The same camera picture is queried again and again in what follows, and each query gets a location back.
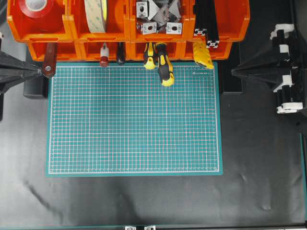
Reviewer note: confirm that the white red-tipped tool handle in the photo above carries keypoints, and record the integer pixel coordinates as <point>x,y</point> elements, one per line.
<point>104,55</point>

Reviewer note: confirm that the silver corner bracket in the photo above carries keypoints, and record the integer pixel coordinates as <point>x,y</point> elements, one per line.
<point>142,10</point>
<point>149,28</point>
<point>173,28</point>

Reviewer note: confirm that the small yellow black screwdriver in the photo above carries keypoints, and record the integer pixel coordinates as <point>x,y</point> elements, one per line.
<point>149,56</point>

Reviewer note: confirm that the silver bracket bottom edge right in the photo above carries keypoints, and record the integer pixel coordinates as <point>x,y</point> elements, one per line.
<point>152,227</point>

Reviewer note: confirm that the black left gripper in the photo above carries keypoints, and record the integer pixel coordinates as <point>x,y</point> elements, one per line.
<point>14,71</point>

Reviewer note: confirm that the grey corner brackets pile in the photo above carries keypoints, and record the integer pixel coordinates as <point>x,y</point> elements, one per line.
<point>163,11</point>

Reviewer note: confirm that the dark brown tool handle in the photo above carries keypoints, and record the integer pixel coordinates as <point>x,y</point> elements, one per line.
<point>121,54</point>

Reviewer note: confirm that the orange upper bin far left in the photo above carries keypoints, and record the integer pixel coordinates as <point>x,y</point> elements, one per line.
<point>24,32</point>

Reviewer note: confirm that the beige double-sided tape roll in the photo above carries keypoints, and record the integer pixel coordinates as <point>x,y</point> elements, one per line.
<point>96,15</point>

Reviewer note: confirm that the silver bracket bottom edge left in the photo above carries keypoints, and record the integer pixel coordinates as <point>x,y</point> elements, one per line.
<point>130,228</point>

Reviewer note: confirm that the silver bracket edge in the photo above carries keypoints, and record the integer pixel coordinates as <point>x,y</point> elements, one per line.
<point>152,227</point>
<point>130,228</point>

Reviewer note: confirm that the black aluminium extrusion right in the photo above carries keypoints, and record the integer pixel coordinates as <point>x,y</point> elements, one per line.
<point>212,35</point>

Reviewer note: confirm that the yellow utility knife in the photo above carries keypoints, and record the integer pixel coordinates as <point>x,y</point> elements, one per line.
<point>202,55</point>

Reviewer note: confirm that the orange upper bin far right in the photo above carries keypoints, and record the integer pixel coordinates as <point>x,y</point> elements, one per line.
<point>233,17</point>

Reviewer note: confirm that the green cutting mat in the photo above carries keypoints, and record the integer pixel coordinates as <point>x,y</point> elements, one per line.
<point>120,121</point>

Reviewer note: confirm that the red vinyl tape roll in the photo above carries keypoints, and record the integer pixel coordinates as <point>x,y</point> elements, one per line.
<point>44,15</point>

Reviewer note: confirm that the silver corner bracket top left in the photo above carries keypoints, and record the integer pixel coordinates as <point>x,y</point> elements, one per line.
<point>142,10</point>

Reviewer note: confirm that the brown wooden tool handle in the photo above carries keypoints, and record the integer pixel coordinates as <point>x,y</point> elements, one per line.
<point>50,60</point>

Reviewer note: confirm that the orange lower bin far left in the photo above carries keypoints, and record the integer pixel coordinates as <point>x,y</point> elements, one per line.
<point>65,51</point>

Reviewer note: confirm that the silver corner bracket bottom right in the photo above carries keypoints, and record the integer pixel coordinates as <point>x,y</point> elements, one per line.
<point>173,28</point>

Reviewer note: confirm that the orange bin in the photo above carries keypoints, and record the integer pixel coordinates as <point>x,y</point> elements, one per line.
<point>90,51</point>
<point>118,22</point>
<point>24,32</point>
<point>65,51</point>
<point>136,50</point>
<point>187,26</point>
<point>233,17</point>
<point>222,51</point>

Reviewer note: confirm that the black aluminium extrusion left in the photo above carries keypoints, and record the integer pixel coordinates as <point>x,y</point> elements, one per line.
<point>199,10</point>

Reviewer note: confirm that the large yellow black screwdriver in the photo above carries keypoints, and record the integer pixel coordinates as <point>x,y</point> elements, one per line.
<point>165,68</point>

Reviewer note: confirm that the orange lower bin far right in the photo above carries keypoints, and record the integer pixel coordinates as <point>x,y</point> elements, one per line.
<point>222,51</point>

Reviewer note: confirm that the black aluminium extrusion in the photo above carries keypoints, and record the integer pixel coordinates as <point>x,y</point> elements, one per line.
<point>212,35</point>
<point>199,10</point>

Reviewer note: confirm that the silver corner bracket bottom left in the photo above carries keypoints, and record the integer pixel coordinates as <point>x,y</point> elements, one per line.
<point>149,28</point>

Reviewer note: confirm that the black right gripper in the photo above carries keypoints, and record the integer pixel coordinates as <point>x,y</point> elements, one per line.
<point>286,76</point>

